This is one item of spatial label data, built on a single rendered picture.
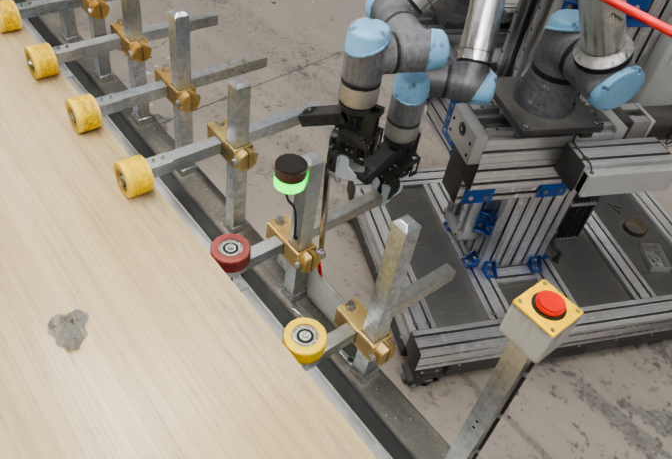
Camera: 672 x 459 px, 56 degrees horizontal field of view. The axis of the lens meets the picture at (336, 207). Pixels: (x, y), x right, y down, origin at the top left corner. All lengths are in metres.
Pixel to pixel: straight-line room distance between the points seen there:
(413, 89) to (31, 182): 0.82
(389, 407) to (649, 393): 1.39
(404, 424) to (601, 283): 1.33
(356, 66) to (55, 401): 0.74
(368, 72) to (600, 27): 0.47
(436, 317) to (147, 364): 1.21
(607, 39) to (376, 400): 0.85
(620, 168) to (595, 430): 1.01
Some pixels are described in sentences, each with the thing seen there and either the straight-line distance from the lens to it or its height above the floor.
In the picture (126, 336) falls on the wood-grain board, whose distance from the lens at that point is 1.18.
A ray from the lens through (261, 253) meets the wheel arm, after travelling 1.34.
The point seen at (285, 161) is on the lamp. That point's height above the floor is 1.11.
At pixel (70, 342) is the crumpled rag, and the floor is 0.91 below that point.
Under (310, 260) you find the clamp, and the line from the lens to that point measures 1.34.
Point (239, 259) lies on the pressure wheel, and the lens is 1.27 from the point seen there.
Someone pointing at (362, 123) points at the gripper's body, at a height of 1.16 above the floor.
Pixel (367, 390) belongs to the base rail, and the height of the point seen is 0.70.
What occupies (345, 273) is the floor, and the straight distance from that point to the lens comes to 2.47.
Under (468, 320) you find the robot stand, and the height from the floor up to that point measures 0.21.
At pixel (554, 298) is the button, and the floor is 1.23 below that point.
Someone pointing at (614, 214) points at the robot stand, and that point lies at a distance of 2.83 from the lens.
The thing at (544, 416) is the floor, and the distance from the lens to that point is 2.34.
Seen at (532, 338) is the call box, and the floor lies 1.19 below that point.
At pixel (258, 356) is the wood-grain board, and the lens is 1.15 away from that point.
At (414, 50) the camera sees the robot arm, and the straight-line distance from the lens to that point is 1.17.
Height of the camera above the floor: 1.87
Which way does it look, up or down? 43 degrees down
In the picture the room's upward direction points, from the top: 10 degrees clockwise
